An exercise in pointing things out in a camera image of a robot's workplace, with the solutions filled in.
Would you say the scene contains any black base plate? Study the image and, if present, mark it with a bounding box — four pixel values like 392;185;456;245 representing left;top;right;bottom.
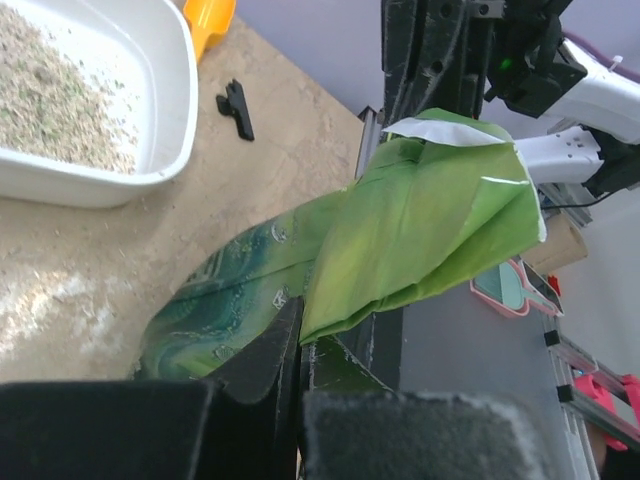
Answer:
337;308;403;390

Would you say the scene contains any grey cat litter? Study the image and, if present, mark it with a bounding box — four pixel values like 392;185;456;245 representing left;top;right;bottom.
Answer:
1;3;137;174

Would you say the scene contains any green litter bag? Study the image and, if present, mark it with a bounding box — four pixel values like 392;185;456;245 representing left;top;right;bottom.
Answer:
132;109;546;380

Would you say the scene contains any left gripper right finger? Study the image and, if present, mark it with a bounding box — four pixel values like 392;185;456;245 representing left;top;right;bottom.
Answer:
302;337;550;479

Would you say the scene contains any red plastic clamp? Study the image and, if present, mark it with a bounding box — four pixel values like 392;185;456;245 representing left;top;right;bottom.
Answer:
574;374;628;452

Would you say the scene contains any white litter box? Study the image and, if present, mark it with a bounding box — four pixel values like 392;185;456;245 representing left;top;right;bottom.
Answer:
1;1;198;208

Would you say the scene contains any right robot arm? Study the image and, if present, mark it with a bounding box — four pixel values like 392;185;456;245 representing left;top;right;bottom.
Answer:
381;1;639;198

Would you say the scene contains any black bag clip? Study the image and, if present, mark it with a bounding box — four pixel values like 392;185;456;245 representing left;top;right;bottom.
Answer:
216;79;255;141

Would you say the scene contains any cardboard tube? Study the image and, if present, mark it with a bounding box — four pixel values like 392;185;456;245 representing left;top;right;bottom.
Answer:
521;213;588;274

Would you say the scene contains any pink and teal tray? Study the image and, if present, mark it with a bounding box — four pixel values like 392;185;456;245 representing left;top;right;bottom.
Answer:
469;259;564;318

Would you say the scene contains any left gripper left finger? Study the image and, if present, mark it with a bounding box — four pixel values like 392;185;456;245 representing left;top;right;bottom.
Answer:
1;298;303;479

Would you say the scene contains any yellow plastic scoop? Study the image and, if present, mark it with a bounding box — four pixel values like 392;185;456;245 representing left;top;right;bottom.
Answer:
183;0;236;62

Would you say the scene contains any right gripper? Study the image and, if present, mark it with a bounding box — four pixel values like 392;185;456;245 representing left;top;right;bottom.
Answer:
381;0;505;126

